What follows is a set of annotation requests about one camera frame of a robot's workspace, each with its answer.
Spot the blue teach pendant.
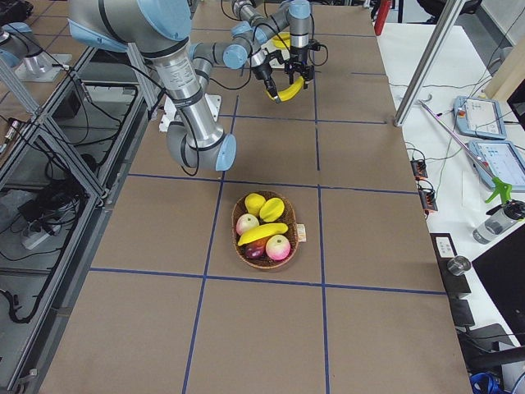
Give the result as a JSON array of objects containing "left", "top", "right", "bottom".
[
  {"left": 454, "top": 96, "right": 507, "bottom": 140},
  {"left": 468, "top": 140, "right": 524, "bottom": 192}
]

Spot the yellow banana long curved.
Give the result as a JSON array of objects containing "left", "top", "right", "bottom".
[{"left": 266, "top": 76, "right": 304, "bottom": 103}]

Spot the dark red mango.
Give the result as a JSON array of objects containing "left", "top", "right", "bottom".
[{"left": 244, "top": 238, "right": 267, "bottom": 259}]

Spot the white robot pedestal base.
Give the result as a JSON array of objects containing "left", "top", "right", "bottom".
[{"left": 159, "top": 94, "right": 221, "bottom": 133}]

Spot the pink apple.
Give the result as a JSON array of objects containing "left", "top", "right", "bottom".
[
  {"left": 235, "top": 213, "right": 259, "bottom": 236},
  {"left": 265, "top": 235, "right": 291, "bottom": 261}
]

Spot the pink apple far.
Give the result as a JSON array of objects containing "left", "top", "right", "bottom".
[{"left": 235, "top": 213, "right": 259, "bottom": 236}]

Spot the pink apple near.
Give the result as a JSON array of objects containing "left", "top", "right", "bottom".
[{"left": 265, "top": 235, "right": 291, "bottom": 261}]

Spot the aluminium frame post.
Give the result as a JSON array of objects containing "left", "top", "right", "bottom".
[{"left": 394, "top": 0, "right": 465, "bottom": 126}]

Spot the paper basket label tag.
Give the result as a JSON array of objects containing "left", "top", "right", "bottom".
[{"left": 296, "top": 223, "right": 307, "bottom": 243}]

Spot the blue teach pendant far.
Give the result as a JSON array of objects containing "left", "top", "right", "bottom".
[{"left": 454, "top": 96, "right": 507, "bottom": 140}]

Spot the metal cup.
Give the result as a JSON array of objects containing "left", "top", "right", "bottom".
[{"left": 446, "top": 255, "right": 472, "bottom": 277}]

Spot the red cylinder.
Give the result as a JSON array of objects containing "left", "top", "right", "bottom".
[{"left": 374, "top": 0, "right": 392, "bottom": 36}]

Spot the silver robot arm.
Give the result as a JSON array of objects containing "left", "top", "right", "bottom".
[
  {"left": 68, "top": 1, "right": 279, "bottom": 172},
  {"left": 231, "top": 1, "right": 319, "bottom": 103}
]

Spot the blue teach pendant near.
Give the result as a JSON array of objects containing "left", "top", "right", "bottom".
[{"left": 468, "top": 140, "right": 524, "bottom": 192}]

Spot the yellow starfruit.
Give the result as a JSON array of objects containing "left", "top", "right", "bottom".
[{"left": 259, "top": 197, "right": 285, "bottom": 222}]

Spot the yellow lemon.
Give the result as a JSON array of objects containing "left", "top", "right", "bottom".
[{"left": 244, "top": 193, "right": 266, "bottom": 217}]

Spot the clear water bottle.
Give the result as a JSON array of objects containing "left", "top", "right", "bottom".
[{"left": 472, "top": 199, "right": 524, "bottom": 245}]

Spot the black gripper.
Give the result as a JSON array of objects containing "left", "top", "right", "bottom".
[
  {"left": 251, "top": 60, "right": 281, "bottom": 103},
  {"left": 285, "top": 45, "right": 314, "bottom": 89}
]

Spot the orange electronics board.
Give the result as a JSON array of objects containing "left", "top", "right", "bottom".
[{"left": 410, "top": 158, "right": 438, "bottom": 216}]

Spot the black monitor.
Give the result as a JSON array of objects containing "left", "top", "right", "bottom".
[{"left": 473, "top": 227, "right": 524, "bottom": 345}]

